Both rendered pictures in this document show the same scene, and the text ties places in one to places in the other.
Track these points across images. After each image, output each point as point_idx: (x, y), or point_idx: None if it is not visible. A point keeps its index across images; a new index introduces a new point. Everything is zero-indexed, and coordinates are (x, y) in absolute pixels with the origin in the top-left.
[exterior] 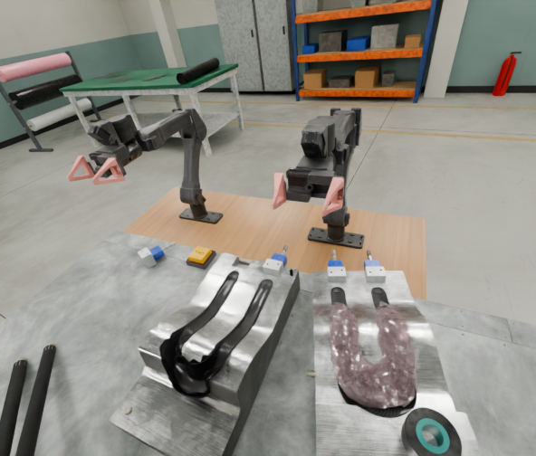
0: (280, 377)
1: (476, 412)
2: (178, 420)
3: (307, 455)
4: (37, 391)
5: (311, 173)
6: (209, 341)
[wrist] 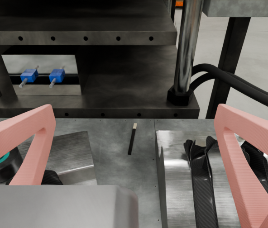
0: (144, 220)
1: None
2: (201, 144)
3: (102, 175)
4: None
5: (111, 211)
6: (222, 173)
